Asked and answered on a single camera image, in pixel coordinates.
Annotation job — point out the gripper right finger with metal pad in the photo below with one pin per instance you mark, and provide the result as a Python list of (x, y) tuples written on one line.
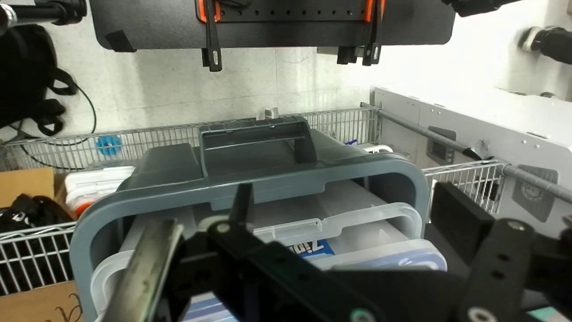
[(497, 268)]

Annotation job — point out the gripper left finger with metal pad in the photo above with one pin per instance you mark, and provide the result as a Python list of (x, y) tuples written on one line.
[(148, 268)]

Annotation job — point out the small blue round object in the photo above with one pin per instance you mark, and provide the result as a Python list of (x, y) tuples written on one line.
[(109, 145)]

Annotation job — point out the black rounded object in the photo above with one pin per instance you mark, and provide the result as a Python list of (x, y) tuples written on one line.
[(475, 4)]

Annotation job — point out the white and orange plastic item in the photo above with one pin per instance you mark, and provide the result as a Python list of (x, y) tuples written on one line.
[(95, 184)]

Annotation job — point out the grey metal panel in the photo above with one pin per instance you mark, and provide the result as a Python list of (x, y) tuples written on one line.
[(506, 149)]

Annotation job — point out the brown cardboard box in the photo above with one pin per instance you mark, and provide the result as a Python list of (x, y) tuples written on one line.
[(23, 184), (28, 304)]

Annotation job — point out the black bag white print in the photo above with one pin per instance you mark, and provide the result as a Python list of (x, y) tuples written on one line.
[(36, 211)]

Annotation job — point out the large clear plastic container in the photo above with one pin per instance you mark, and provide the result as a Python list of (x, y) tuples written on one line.
[(368, 220)]

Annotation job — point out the grey plastic storage bin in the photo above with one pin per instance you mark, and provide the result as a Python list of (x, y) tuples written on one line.
[(268, 184)]

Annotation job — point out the black silver-capped cylinder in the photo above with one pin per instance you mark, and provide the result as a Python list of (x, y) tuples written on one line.
[(554, 45)]

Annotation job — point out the black backpack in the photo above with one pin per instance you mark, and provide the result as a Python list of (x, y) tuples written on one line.
[(23, 72)]

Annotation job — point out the orange and black clamp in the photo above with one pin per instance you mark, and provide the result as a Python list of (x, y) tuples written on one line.
[(373, 36), (211, 36)]

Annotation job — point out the black stand piece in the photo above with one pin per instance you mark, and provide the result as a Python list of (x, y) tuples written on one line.
[(54, 9)]

